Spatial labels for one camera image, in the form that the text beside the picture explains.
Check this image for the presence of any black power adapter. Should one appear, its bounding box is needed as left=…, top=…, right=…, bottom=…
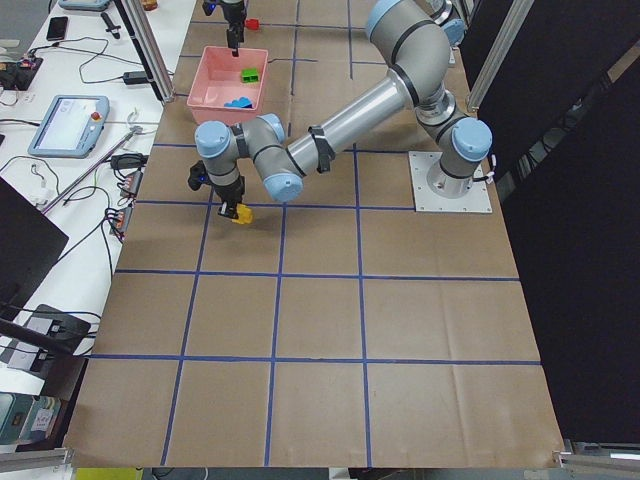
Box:
left=122, top=71, right=149, bottom=85

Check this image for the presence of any aluminium frame post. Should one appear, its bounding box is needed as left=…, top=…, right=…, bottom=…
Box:
left=114, top=0, right=175, bottom=105

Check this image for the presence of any black monitor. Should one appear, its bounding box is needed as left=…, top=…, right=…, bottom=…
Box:
left=0, top=179, right=69, bottom=321

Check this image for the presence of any yellow toy block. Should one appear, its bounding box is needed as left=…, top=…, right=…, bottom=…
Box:
left=232, top=203, right=254, bottom=225

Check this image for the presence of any teach pendant tablet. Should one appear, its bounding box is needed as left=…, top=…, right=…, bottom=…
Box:
left=28, top=95, right=110, bottom=159

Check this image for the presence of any pink plastic box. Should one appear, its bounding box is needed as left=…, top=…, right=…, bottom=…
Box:
left=187, top=46, right=269, bottom=125

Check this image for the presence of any metal rod on desk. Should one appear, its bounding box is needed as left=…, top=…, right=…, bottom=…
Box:
left=41, top=125, right=143, bottom=215

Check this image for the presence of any black smartphone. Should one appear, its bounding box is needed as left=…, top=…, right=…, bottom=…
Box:
left=46, top=16, right=69, bottom=42

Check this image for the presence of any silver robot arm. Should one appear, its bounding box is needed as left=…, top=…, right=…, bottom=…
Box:
left=219, top=0, right=247, bottom=57
left=187, top=1, right=496, bottom=224

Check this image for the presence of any blue toy block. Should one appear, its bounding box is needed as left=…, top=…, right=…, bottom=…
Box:
left=224, top=96, right=254, bottom=109

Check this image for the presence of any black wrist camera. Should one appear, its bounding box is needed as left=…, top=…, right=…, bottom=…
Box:
left=187, top=160, right=211, bottom=191

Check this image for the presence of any red toy block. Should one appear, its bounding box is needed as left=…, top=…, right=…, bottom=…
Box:
left=245, top=18, right=260, bottom=31

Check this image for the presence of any green toy block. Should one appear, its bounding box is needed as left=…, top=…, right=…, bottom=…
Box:
left=241, top=68, right=260, bottom=83

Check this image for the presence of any black device on desk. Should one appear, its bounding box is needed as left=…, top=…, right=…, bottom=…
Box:
left=24, top=304, right=91, bottom=354

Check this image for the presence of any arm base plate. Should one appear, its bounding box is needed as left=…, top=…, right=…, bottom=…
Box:
left=408, top=151, right=493, bottom=214

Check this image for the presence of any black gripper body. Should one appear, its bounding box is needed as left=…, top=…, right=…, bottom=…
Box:
left=224, top=4, right=246, bottom=43
left=214, top=175, right=245, bottom=206

